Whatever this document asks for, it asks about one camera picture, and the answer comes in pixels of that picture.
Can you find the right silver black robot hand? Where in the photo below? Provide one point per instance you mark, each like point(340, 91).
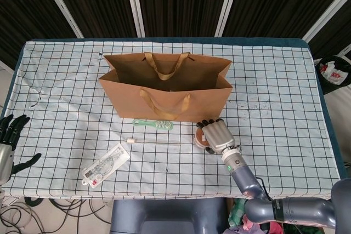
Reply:
point(218, 135)

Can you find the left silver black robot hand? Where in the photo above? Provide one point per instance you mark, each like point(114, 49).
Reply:
point(6, 160)

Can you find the round brown cake cup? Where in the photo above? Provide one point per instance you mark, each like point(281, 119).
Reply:
point(198, 139)

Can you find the brown paper shopping bag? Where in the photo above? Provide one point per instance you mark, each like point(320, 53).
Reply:
point(197, 102)

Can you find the colourful pile of clothes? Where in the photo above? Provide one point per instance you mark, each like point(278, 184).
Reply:
point(237, 209)

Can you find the white black checkered tablecloth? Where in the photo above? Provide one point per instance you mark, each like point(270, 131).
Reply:
point(274, 80)

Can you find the grey-blue robot torso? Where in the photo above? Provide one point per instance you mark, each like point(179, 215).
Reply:
point(164, 214)

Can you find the clear packaged ruler set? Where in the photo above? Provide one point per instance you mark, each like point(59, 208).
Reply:
point(107, 164)

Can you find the black trash bin with waste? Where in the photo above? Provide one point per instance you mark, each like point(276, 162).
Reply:
point(333, 73)

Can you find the white partition frame post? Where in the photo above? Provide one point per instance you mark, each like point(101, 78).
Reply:
point(61, 4)
point(134, 4)
point(229, 4)
point(326, 14)

